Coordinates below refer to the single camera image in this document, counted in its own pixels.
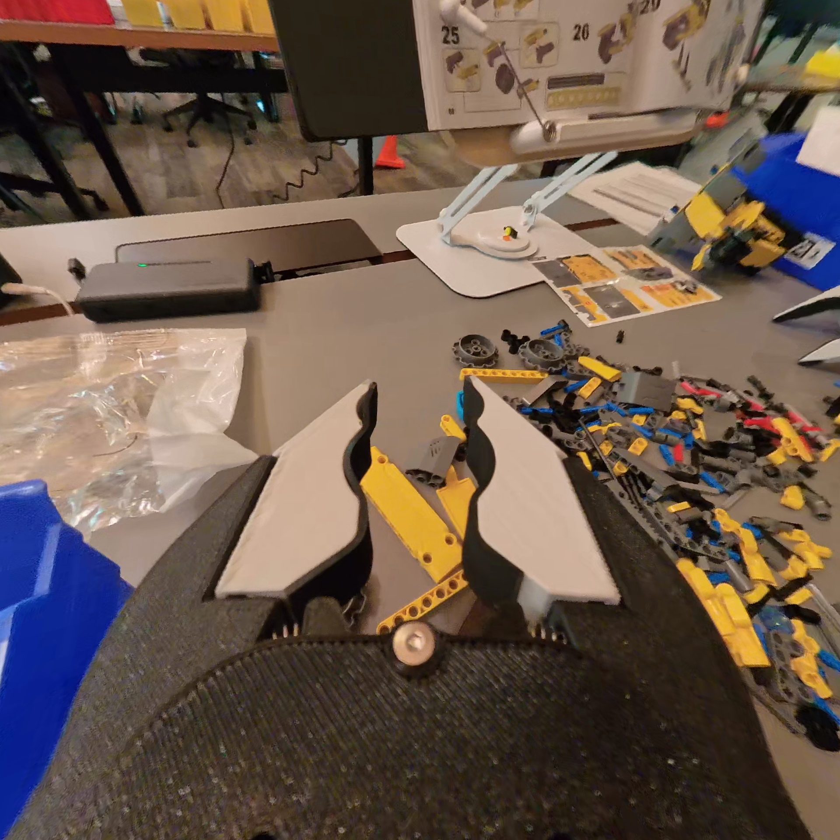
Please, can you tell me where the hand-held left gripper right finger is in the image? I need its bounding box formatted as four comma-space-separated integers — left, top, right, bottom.
461, 375, 621, 621

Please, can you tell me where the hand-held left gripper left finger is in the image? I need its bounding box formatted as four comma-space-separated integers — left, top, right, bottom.
215, 379, 378, 601

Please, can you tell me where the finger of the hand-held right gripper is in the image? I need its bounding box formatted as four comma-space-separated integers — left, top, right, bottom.
773, 285, 840, 324
797, 338, 840, 376

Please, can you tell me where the pile of small brick pieces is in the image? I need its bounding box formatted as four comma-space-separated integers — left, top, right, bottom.
440, 322, 840, 752

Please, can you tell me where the large yellow brick vehicle model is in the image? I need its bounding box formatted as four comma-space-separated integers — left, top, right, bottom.
646, 164, 798, 277

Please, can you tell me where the grey vented brick panel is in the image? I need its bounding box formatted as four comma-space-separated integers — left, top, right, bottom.
405, 435, 462, 488

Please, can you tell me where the blue bin with white label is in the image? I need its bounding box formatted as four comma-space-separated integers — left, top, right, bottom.
728, 105, 840, 290

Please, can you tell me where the long yellow holed beam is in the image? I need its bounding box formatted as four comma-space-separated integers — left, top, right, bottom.
377, 570, 470, 635

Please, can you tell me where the white printed paper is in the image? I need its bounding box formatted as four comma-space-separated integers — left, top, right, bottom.
567, 161, 703, 234

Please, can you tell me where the clear plastic bag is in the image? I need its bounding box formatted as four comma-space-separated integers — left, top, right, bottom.
0, 328, 260, 532

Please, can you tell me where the yellow grey sticker sheet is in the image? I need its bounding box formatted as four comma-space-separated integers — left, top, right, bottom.
532, 246, 723, 328

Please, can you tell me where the blue storage bin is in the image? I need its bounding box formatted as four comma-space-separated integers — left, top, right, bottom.
0, 479, 135, 837

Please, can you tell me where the black power adapter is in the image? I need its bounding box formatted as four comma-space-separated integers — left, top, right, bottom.
73, 259, 263, 324

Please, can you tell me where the white book stand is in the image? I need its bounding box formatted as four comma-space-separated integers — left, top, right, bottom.
395, 0, 706, 298

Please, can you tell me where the black table hatch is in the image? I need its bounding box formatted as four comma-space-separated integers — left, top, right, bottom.
115, 218, 383, 277

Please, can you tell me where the instruction booklet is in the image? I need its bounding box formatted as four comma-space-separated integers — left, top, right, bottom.
412, 0, 765, 132

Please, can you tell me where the black office chair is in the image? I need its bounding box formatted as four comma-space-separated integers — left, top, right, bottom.
161, 92, 260, 148

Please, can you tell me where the black monitor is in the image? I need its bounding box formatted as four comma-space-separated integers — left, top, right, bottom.
269, 0, 431, 196

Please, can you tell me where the wooden shelf table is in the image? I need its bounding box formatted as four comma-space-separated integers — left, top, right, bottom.
0, 18, 283, 221

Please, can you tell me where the red storage bin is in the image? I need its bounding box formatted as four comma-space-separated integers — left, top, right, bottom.
13, 0, 116, 26

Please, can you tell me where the white cable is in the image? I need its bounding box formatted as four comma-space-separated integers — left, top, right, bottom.
0, 282, 76, 317

